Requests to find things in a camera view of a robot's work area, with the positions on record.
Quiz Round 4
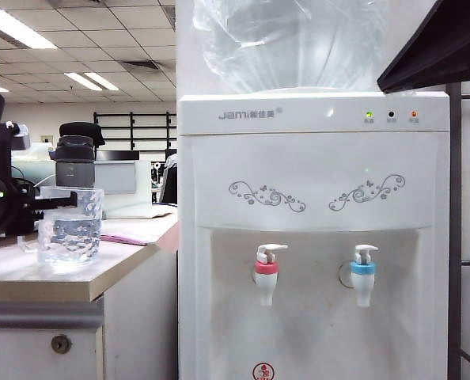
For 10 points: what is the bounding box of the double tube ceiling light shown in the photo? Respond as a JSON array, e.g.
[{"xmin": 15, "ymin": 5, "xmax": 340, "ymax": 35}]
[{"xmin": 63, "ymin": 72, "xmax": 119, "ymax": 93}]

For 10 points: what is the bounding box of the white desk drawer cabinet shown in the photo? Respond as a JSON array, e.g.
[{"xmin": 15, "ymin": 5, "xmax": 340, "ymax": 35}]
[{"xmin": 0, "ymin": 249, "xmax": 179, "ymax": 380}]

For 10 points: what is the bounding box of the clear plastic mug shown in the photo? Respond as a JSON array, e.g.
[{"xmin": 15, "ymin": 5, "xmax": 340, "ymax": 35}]
[{"xmin": 17, "ymin": 188, "xmax": 105, "ymax": 267}]

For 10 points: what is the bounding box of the blue cold water tap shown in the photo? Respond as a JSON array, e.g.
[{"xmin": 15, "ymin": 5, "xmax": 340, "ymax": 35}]
[{"xmin": 350, "ymin": 244, "xmax": 379, "ymax": 309}]

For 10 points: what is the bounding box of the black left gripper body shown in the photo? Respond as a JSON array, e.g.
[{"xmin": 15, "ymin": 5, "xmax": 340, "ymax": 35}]
[{"xmin": 9, "ymin": 177, "xmax": 42, "ymax": 235}]

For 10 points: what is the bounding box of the ceiling air vent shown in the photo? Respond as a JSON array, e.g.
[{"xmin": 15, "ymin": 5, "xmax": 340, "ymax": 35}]
[{"xmin": 119, "ymin": 59, "xmax": 165, "ymax": 74}]

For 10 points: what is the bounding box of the black wall shelving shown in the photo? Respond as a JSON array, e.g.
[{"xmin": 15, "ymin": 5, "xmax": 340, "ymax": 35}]
[{"xmin": 93, "ymin": 111, "xmax": 178, "ymax": 152}]

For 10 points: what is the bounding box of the black chair headrest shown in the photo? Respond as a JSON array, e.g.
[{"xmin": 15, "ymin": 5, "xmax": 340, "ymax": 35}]
[{"xmin": 59, "ymin": 122, "xmax": 106, "ymax": 148}]

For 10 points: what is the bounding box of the dark grey sports bottle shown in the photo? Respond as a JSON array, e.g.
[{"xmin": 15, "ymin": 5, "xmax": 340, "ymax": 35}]
[{"xmin": 48, "ymin": 135, "xmax": 97, "ymax": 190}]

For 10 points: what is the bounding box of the black metal rack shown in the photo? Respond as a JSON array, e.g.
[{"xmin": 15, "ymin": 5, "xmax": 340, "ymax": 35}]
[{"xmin": 446, "ymin": 81, "xmax": 470, "ymax": 380}]

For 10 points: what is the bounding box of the long ceiling light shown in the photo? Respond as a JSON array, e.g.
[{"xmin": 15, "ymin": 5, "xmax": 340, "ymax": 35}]
[{"xmin": 0, "ymin": 10, "xmax": 58, "ymax": 51}]

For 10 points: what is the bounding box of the plastic-wrapped water jug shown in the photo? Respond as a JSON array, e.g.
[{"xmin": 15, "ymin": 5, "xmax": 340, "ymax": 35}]
[{"xmin": 191, "ymin": 0, "xmax": 390, "ymax": 96}]

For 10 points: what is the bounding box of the pink paper sheet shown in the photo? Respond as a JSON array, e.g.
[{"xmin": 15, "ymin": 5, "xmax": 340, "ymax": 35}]
[{"xmin": 100, "ymin": 233, "xmax": 160, "ymax": 248}]

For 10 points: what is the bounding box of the white desk partition box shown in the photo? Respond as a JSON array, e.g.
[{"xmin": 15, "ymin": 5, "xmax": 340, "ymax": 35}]
[{"xmin": 93, "ymin": 159, "xmax": 154, "ymax": 220}]

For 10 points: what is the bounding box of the black flat screen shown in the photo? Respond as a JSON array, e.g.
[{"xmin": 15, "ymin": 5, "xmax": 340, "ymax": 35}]
[{"xmin": 95, "ymin": 150, "xmax": 140, "ymax": 162}]

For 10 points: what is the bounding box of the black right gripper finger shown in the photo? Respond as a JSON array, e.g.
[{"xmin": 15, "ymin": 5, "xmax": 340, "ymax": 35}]
[{"xmin": 377, "ymin": 0, "xmax": 470, "ymax": 94}]

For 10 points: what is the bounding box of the red hot water tap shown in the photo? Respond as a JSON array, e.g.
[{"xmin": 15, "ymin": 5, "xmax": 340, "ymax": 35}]
[{"xmin": 253, "ymin": 244, "xmax": 289, "ymax": 308}]

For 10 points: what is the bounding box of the white tissue box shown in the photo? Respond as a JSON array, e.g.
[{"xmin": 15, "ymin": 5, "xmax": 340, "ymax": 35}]
[{"xmin": 21, "ymin": 142, "xmax": 57, "ymax": 163}]

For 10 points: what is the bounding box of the white water dispenser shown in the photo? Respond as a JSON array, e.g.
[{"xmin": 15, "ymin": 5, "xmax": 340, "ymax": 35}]
[{"xmin": 176, "ymin": 91, "xmax": 450, "ymax": 380}]

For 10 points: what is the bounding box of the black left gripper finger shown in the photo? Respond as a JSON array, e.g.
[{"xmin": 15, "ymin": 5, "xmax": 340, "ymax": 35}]
[{"xmin": 31, "ymin": 191, "xmax": 79, "ymax": 213}]

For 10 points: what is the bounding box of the office chair with jacket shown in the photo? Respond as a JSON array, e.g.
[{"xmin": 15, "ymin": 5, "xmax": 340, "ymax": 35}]
[{"xmin": 161, "ymin": 149, "xmax": 179, "ymax": 206}]

